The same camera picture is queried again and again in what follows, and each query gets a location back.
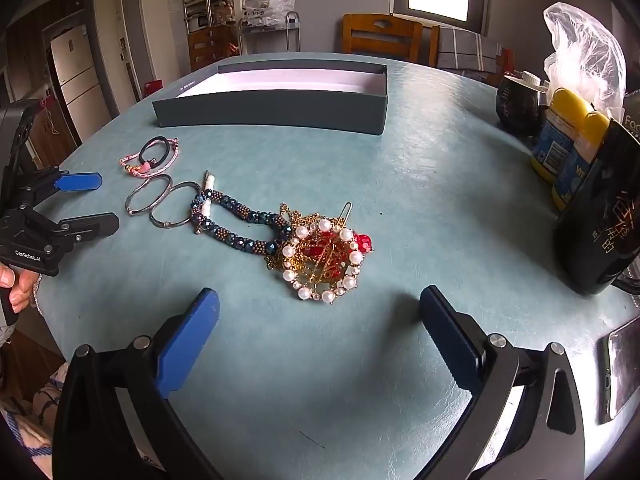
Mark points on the silver bangle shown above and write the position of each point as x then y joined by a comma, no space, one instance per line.
131,199
156,212

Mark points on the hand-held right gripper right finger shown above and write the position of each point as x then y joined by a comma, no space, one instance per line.
450,345

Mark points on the smartphone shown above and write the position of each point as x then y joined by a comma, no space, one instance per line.
625,370

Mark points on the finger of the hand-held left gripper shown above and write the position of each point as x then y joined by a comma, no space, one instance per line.
80,182
92,225

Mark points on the black glossy package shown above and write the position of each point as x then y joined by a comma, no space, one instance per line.
600,230

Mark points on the clear plastic bag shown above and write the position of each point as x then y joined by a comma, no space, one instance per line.
585,45

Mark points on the red bag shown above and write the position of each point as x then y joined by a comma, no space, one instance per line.
153,87

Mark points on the metal shelf rack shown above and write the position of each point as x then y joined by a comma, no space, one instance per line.
200,5

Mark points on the white door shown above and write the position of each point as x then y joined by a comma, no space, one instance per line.
112,45

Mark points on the person's checked quilted clothing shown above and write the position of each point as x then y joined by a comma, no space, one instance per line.
30,420

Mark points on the small white tube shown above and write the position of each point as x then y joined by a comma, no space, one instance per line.
208,180

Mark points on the white plastic bag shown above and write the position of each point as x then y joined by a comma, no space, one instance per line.
265,7

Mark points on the white fridge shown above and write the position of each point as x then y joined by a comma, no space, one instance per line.
75,80

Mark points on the dark teal jewelry box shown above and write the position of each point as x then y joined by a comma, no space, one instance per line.
270,112

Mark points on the black mug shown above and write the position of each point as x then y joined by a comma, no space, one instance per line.
517,105

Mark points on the grey checked cloth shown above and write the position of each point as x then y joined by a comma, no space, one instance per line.
465,47

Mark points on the metal cart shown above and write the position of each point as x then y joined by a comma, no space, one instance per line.
295,30

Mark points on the wooden chair with cloth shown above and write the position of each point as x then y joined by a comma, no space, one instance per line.
434,45

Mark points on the person's left hand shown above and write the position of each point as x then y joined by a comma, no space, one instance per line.
17,290

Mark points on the white bottle caps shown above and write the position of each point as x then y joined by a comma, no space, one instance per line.
531,81

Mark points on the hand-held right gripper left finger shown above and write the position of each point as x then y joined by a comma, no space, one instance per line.
190,345

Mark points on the yellow capped bottle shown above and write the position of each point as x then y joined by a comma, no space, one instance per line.
555,130
580,170

